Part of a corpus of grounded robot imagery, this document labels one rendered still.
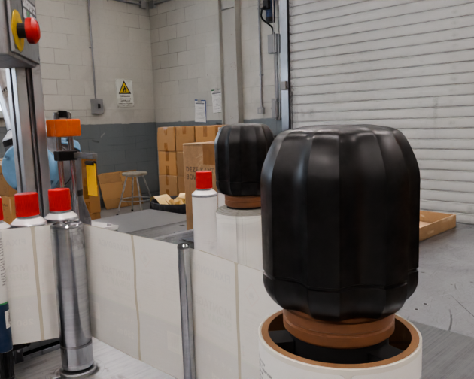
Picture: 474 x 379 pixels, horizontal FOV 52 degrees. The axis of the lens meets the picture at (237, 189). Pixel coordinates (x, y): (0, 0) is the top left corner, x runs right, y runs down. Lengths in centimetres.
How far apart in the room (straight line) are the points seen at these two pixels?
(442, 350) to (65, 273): 48
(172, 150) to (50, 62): 259
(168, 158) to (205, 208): 415
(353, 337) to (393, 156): 9
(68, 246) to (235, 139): 24
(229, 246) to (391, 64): 473
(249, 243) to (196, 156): 84
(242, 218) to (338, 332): 39
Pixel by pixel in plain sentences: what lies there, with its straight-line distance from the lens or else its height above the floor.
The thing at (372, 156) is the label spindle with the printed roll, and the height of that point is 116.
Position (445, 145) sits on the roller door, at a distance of 507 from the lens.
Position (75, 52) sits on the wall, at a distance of 724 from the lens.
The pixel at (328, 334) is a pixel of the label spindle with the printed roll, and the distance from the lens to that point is 26.
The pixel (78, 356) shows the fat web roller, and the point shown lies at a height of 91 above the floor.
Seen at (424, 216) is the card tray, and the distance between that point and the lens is 172.
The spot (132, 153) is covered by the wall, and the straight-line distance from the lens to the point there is 763.
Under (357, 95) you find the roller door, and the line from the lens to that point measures 545.
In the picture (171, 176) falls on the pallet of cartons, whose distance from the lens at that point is 510.
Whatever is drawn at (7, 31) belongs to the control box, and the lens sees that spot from 80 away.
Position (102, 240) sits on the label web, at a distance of 60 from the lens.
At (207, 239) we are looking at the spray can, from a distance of 98.
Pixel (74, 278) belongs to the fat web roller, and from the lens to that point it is 62.
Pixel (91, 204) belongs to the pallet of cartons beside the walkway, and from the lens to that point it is 463.
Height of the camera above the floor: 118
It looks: 8 degrees down
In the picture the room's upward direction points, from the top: 2 degrees counter-clockwise
